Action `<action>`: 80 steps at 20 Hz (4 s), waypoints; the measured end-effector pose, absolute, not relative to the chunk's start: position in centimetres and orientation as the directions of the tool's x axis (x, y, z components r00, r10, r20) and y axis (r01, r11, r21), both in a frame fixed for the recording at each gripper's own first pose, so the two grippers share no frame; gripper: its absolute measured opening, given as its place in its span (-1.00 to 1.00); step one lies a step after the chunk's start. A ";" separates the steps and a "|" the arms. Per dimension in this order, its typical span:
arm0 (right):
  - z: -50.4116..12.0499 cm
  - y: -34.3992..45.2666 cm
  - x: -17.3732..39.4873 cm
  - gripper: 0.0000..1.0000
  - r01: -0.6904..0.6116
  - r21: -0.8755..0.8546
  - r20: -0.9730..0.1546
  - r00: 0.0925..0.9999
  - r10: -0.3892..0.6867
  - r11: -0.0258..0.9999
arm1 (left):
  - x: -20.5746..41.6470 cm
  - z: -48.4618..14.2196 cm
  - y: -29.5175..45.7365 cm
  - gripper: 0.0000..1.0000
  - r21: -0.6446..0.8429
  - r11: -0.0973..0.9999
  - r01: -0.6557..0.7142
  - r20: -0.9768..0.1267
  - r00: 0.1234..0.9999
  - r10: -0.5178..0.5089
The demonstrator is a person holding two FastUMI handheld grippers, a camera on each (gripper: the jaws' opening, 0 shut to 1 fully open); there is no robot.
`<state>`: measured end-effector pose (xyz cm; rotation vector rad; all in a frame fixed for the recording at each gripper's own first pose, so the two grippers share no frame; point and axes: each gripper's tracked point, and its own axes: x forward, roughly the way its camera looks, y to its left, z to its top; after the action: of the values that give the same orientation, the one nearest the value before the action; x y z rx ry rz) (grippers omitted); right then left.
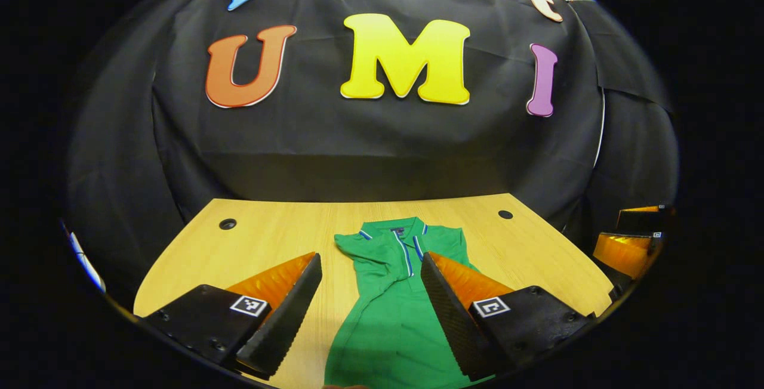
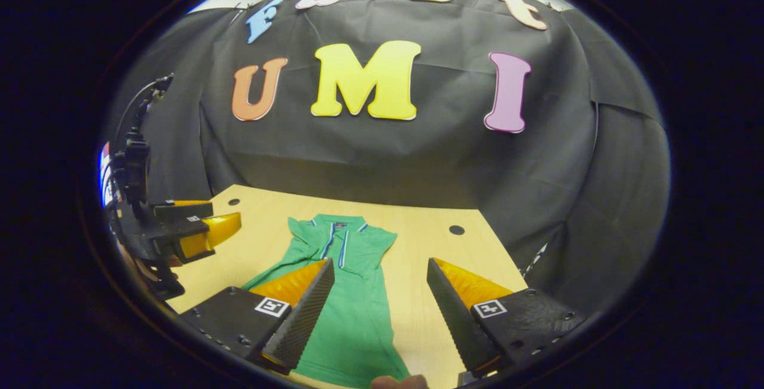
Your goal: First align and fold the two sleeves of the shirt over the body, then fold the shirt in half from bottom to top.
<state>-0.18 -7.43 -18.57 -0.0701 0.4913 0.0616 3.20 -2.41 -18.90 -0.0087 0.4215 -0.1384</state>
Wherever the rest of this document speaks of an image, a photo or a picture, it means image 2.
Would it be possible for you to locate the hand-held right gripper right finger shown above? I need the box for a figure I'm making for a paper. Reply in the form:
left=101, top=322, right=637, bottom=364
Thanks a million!
left=426, top=258, right=589, bottom=387

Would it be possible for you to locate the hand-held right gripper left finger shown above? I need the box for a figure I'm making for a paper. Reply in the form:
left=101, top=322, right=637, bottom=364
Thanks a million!
left=179, top=258, right=335, bottom=376

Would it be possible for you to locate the green T-shirt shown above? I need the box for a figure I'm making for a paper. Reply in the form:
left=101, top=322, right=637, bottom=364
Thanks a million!
left=241, top=214, right=412, bottom=389

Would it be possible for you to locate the bright monitor screen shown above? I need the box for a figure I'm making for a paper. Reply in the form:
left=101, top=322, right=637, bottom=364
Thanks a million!
left=98, top=141, right=115, bottom=208

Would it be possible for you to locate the black backdrop cloth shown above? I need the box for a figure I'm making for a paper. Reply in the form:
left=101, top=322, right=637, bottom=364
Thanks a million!
left=101, top=0, right=670, bottom=318

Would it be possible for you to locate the thin grey cable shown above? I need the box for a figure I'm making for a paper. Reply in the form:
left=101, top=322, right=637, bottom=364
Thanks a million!
left=115, top=79, right=159, bottom=145

